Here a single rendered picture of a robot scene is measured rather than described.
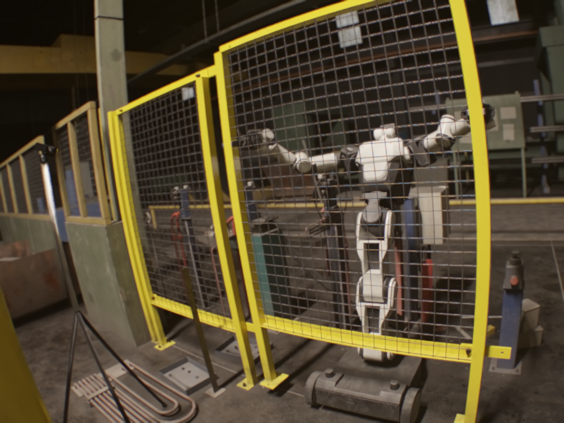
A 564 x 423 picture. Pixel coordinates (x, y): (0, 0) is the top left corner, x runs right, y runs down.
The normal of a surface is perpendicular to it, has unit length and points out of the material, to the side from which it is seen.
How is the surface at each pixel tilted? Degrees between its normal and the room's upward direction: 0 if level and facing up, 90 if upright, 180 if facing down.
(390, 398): 45
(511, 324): 90
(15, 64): 90
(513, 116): 90
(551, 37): 90
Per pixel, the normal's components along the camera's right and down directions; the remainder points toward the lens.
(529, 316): 0.11, 0.13
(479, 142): -0.57, 0.18
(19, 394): 0.80, -0.02
